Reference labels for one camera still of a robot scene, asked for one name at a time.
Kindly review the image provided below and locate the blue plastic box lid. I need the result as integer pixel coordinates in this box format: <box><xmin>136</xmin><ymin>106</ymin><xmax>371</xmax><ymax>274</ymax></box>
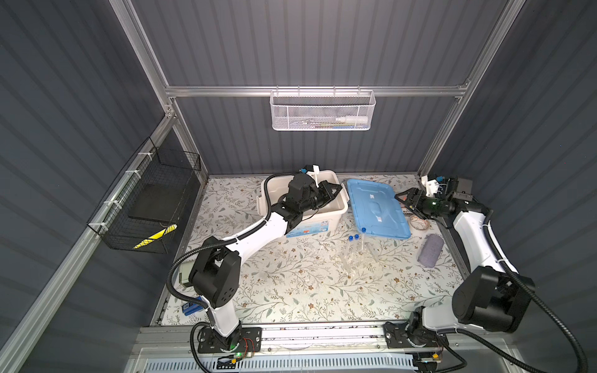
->
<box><xmin>346</xmin><ymin>179</ymin><xmax>411</xmax><ymax>240</ymax></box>

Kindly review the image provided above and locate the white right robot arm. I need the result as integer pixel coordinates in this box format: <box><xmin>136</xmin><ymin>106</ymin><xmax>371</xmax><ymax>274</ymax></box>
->
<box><xmin>395</xmin><ymin>179</ymin><xmax>535</xmax><ymax>337</ymax></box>

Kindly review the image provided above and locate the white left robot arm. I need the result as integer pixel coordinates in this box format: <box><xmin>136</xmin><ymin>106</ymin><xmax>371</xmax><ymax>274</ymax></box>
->
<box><xmin>188</xmin><ymin>166</ymin><xmax>344</xmax><ymax>338</ymax></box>

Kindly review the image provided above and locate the white wire mesh basket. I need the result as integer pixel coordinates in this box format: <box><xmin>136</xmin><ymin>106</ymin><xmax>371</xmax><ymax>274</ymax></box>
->
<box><xmin>269</xmin><ymin>89</ymin><xmax>376</xmax><ymax>131</ymax></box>

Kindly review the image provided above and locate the blue object at table edge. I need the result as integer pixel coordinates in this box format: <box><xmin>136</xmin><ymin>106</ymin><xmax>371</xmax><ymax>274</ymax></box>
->
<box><xmin>181</xmin><ymin>298</ymin><xmax>205</xmax><ymax>316</ymax></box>

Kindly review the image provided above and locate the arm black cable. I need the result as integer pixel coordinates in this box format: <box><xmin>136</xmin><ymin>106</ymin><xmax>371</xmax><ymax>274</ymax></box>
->
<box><xmin>479</xmin><ymin>209</ymin><xmax>589</xmax><ymax>373</ymax></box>
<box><xmin>166</xmin><ymin>173</ymin><xmax>299</xmax><ymax>311</ymax></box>

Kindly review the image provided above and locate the grey oval stone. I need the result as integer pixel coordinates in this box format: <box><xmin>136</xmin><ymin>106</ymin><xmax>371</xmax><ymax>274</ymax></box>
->
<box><xmin>417</xmin><ymin>234</ymin><xmax>445</xmax><ymax>268</ymax></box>

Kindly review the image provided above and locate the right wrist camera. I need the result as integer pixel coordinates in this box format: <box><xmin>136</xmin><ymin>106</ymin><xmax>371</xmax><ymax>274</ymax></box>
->
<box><xmin>421</xmin><ymin>175</ymin><xmax>456</xmax><ymax>198</ymax></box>

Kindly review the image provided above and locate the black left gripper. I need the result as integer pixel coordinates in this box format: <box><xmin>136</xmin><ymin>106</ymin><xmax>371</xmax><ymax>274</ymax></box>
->
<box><xmin>298</xmin><ymin>180</ymin><xmax>340</xmax><ymax>215</ymax></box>

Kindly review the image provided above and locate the clear test tube rack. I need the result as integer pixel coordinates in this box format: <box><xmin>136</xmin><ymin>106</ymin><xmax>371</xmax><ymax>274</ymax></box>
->
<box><xmin>340</xmin><ymin>240</ymin><xmax>379</xmax><ymax>275</ymax></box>

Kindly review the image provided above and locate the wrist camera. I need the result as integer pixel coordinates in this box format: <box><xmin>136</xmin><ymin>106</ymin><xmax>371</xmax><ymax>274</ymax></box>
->
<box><xmin>421</xmin><ymin>175</ymin><xmax>456</xmax><ymax>198</ymax></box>
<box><xmin>299</xmin><ymin>165</ymin><xmax>320</xmax><ymax>177</ymax></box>

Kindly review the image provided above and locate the white plastic storage box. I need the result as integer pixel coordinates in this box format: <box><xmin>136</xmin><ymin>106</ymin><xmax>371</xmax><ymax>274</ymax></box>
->
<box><xmin>257</xmin><ymin>166</ymin><xmax>349</xmax><ymax>238</ymax></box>

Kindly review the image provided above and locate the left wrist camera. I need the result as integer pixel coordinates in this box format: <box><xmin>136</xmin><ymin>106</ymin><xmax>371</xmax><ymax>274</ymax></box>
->
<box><xmin>299</xmin><ymin>165</ymin><xmax>320</xmax><ymax>177</ymax></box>

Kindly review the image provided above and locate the small green white device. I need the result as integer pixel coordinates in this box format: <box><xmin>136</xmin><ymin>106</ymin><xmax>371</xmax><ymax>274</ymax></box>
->
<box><xmin>178</xmin><ymin>261</ymin><xmax>194</xmax><ymax>288</ymax></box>

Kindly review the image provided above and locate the black wire wall basket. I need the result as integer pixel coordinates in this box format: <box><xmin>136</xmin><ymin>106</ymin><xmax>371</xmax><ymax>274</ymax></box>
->
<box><xmin>87</xmin><ymin>138</ymin><xmax>202</xmax><ymax>254</ymax></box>

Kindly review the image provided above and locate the white bottle in basket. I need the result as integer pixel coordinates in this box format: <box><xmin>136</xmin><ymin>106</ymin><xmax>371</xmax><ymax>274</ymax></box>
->
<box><xmin>335</xmin><ymin>116</ymin><xmax>369</xmax><ymax>125</ymax></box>

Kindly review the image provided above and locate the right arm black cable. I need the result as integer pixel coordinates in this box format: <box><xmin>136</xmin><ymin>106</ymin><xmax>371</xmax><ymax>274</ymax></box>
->
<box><xmin>479</xmin><ymin>209</ymin><xmax>589</xmax><ymax>373</ymax></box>

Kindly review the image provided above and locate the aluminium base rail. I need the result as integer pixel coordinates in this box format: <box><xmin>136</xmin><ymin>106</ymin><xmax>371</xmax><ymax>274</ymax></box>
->
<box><xmin>134</xmin><ymin>321</ymin><xmax>509</xmax><ymax>360</ymax></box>

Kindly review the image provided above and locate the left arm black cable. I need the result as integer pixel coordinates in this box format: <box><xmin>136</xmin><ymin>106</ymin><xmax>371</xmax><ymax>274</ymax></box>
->
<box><xmin>166</xmin><ymin>173</ymin><xmax>299</xmax><ymax>311</ymax></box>

